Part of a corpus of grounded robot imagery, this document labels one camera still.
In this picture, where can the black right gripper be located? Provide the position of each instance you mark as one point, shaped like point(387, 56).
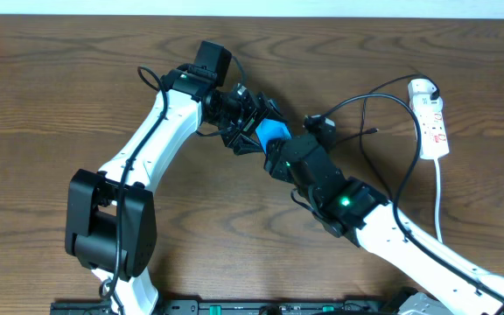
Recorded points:
point(284, 157)

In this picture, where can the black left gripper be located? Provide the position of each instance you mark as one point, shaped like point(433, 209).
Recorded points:
point(247, 127)

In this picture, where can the blue Galaxy smartphone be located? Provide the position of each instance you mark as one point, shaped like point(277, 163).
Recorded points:
point(269, 130)

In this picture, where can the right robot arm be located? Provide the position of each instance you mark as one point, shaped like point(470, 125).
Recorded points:
point(350, 208)

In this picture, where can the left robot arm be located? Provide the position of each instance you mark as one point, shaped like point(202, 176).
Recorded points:
point(110, 217)

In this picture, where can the white USB charger plug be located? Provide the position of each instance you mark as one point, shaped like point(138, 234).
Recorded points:
point(424, 96)

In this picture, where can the white power strip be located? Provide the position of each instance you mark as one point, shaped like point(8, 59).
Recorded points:
point(434, 139)

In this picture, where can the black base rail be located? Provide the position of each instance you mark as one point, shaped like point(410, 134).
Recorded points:
point(193, 307)

